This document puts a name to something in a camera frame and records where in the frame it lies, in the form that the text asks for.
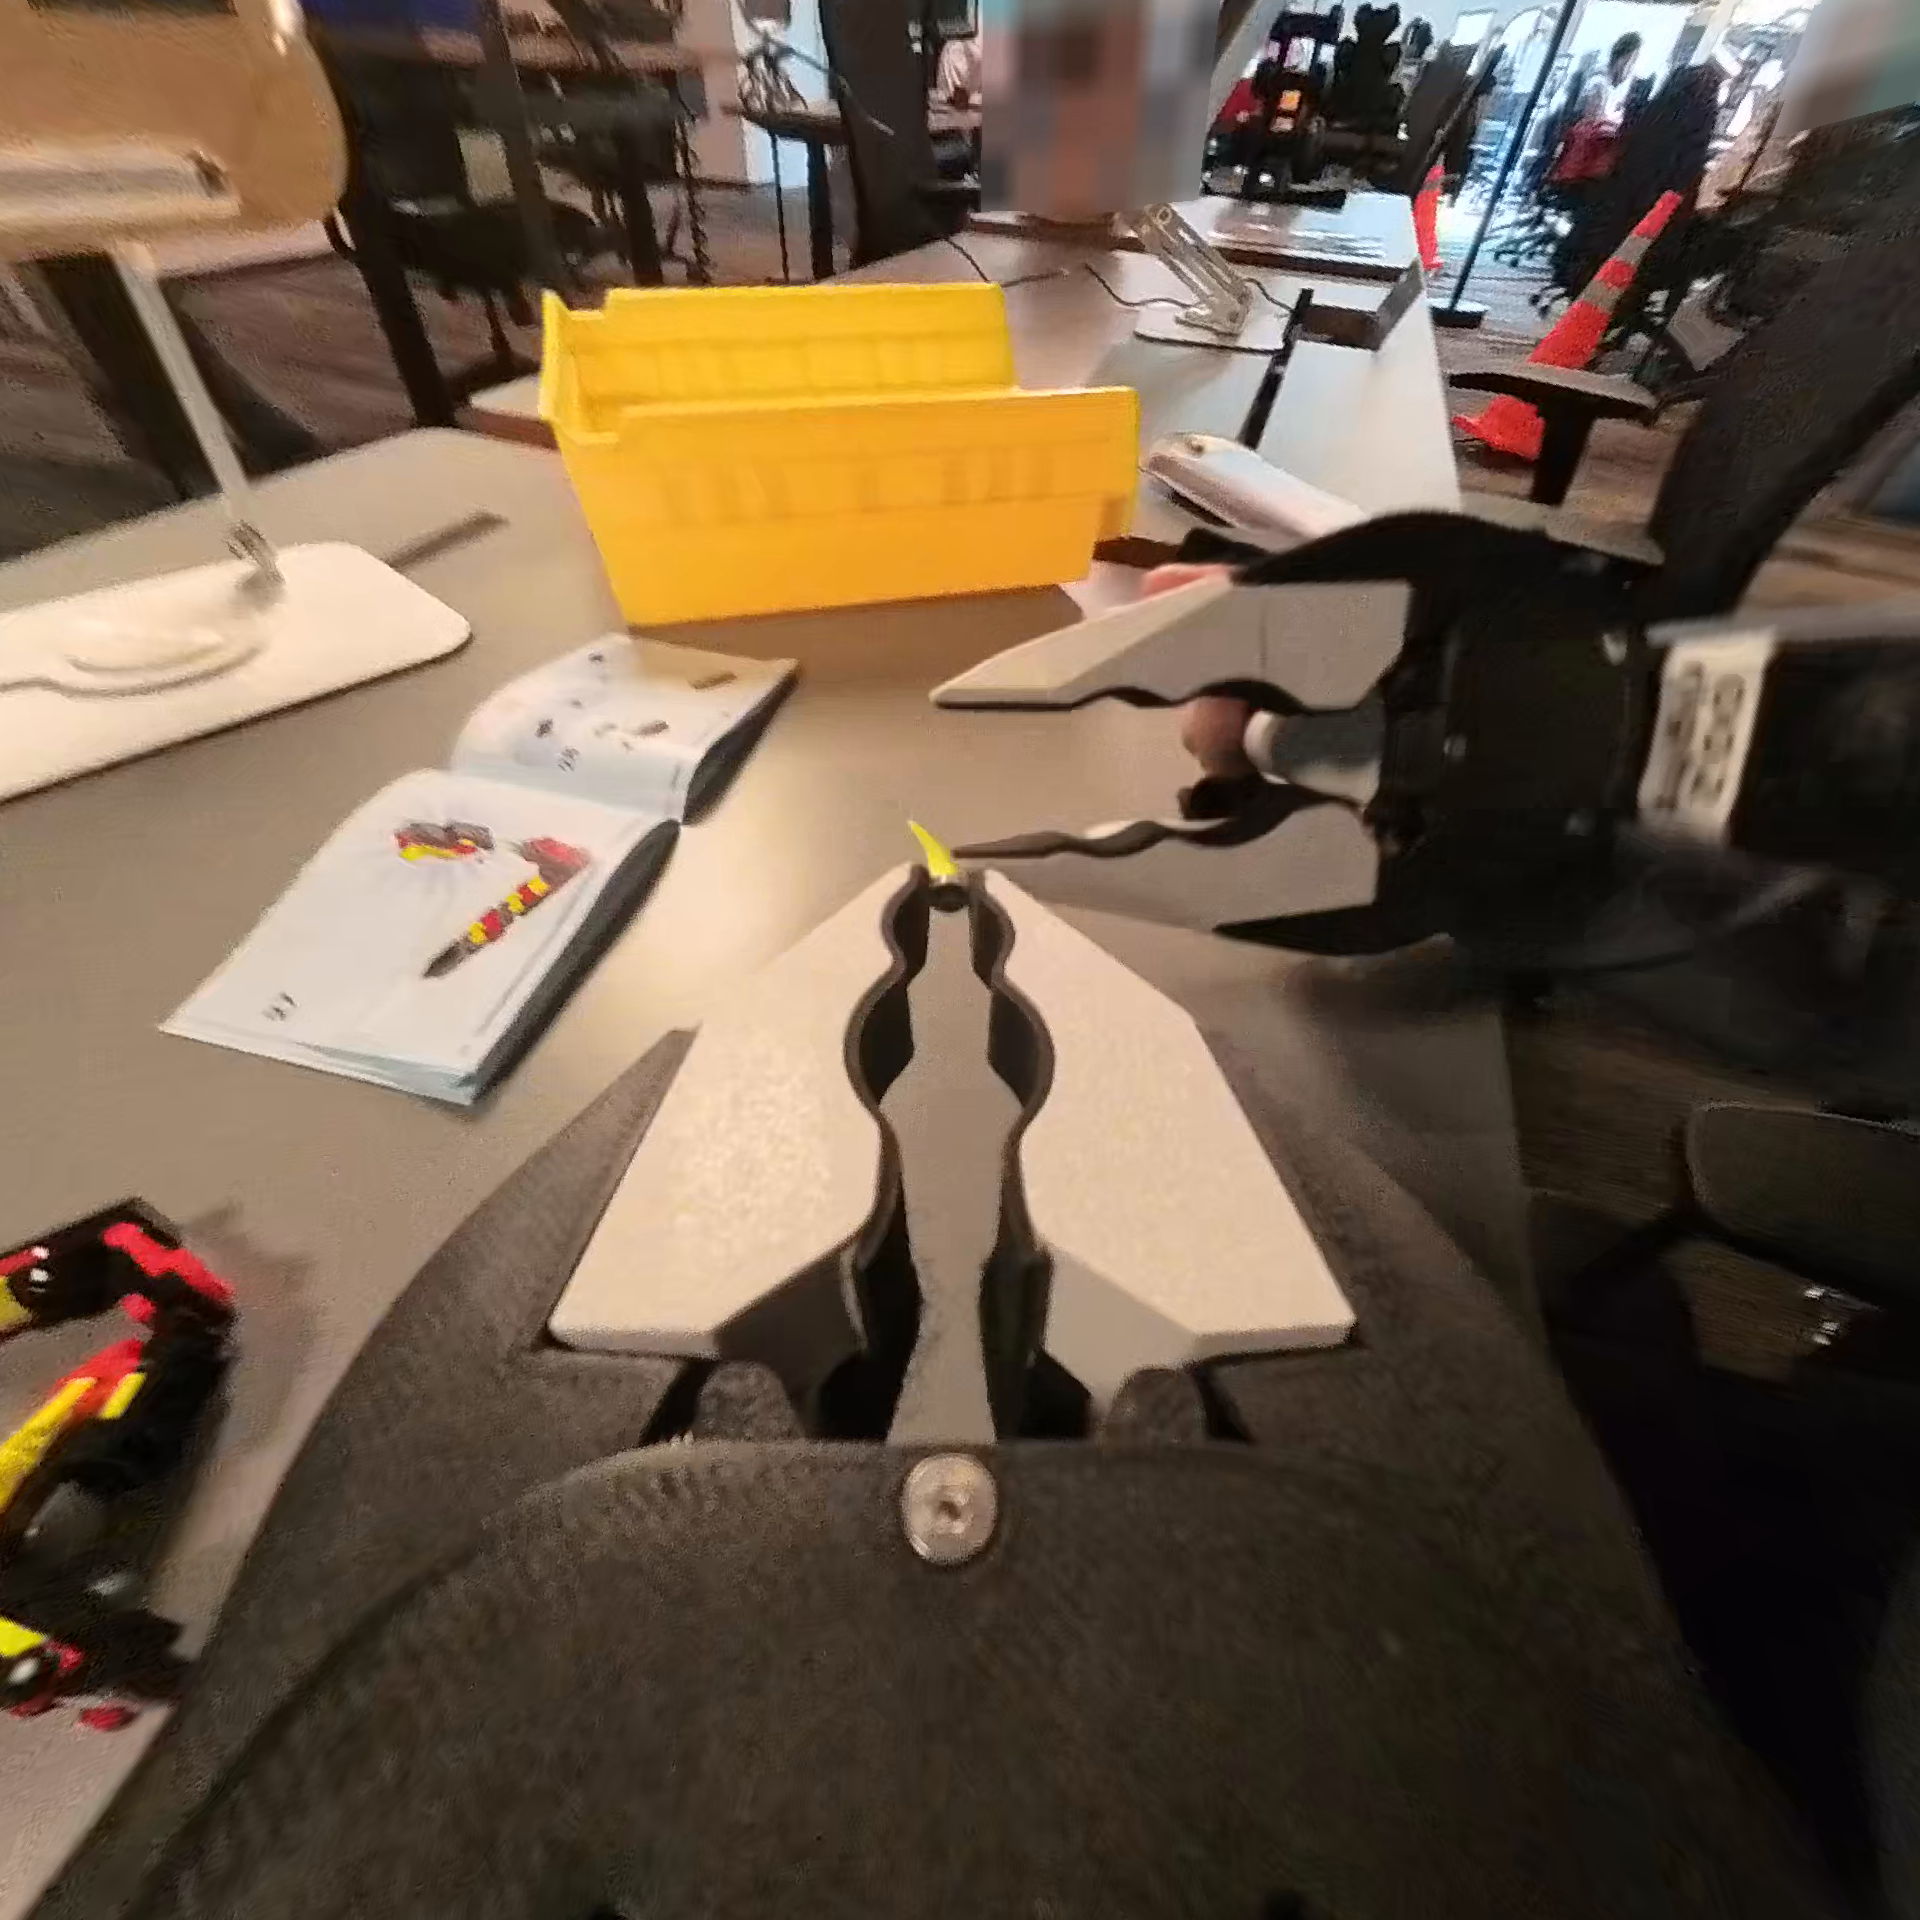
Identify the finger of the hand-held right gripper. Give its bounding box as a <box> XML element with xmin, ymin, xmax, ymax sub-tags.
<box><xmin>953</xmin><ymin>777</ymin><xmax>1444</xmax><ymax>957</ymax></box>
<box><xmin>929</xmin><ymin>576</ymin><xmax>1415</xmax><ymax>718</ymax></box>

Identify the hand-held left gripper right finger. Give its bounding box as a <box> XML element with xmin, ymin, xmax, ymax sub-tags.
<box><xmin>966</xmin><ymin>867</ymin><xmax>1360</xmax><ymax>1440</ymax></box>

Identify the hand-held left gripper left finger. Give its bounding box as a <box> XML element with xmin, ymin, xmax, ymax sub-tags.
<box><xmin>544</xmin><ymin>867</ymin><xmax>933</xmax><ymax>1440</ymax></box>

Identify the black red yellow lego model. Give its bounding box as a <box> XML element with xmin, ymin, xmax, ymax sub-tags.
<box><xmin>0</xmin><ymin>1199</ymin><xmax>241</xmax><ymax>1734</ymax></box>

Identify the clear acrylic desk stand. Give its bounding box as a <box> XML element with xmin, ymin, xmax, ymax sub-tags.
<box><xmin>1126</xmin><ymin>198</ymin><xmax>1297</xmax><ymax>356</ymax></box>

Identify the yellow plastic bin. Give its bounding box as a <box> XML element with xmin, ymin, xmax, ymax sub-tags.
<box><xmin>536</xmin><ymin>280</ymin><xmax>1144</xmax><ymax>628</ymax></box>

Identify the open instruction booklet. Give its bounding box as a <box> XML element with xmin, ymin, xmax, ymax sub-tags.
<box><xmin>160</xmin><ymin>631</ymin><xmax>799</xmax><ymax>1108</ymax></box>

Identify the wooden board on white stand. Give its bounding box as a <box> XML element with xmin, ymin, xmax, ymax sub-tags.
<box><xmin>0</xmin><ymin>0</ymin><xmax>476</xmax><ymax>804</ymax></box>

